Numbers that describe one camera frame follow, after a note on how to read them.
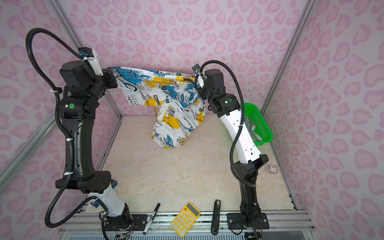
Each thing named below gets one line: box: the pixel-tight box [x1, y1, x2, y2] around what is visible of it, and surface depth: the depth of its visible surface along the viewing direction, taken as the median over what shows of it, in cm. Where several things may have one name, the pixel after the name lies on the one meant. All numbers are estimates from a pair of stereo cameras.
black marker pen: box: [142, 202, 161, 235], surface depth 75 cm
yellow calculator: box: [171, 201, 201, 238], surface depth 75 cm
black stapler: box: [210, 199, 221, 236], surface depth 74 cm
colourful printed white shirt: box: [111, 67, 206, 149], surface depth 84 cm
